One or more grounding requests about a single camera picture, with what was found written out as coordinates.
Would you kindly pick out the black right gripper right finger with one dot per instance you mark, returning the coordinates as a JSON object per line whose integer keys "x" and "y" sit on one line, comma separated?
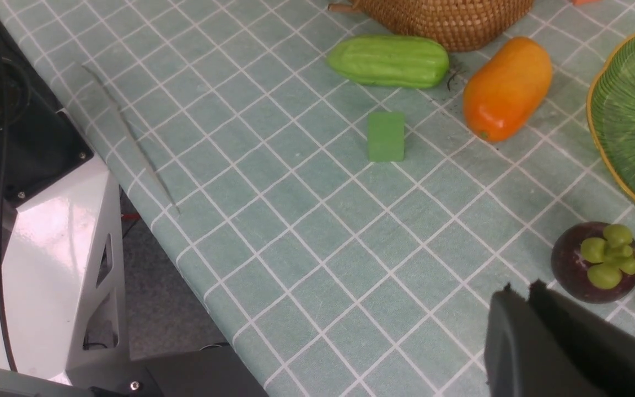
{"x": 602, "y": 352}

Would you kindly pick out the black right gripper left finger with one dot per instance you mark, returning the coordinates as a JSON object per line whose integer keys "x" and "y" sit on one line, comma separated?
{"x": 521, "y": 357}

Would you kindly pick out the dark purple mangosteen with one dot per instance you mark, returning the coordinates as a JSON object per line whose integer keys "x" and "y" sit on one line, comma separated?
{"x": 595, "y": 262}

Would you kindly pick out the orange mango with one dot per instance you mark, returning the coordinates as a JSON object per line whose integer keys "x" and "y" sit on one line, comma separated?
{"x": 503, "y": 94}

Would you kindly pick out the green bitter gourd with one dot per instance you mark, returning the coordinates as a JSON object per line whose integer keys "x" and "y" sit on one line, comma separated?
{"x": 390, "y": 61}

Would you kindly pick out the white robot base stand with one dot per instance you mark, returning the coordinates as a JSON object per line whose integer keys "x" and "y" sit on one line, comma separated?
{"x": 63, "y": 327}

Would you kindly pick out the green foam cube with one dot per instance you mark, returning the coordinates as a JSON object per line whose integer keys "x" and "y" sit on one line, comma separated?
{"x": 385, "y": 138}

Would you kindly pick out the woven rattan basket green lining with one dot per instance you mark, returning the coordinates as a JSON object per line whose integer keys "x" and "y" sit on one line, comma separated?
{"x": 460, "y": 26}

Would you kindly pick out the orange foam cube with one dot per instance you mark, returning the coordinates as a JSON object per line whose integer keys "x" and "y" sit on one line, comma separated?
{"x": 579, "y": 3}

